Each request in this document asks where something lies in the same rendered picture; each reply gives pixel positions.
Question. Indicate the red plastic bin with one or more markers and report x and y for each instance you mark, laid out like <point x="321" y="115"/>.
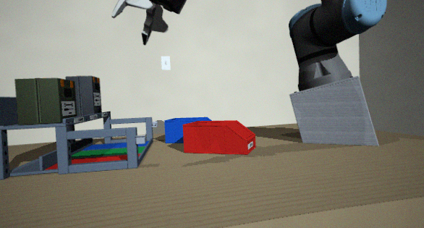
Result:
<point x="219" y="137"/>

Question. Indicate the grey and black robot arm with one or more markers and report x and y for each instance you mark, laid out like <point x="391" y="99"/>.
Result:
<point x="316" y="30"/>

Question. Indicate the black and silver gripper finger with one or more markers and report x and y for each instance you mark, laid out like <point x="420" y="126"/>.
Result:
<point x="153" y="21"/>
<point x="121" y="4"/>

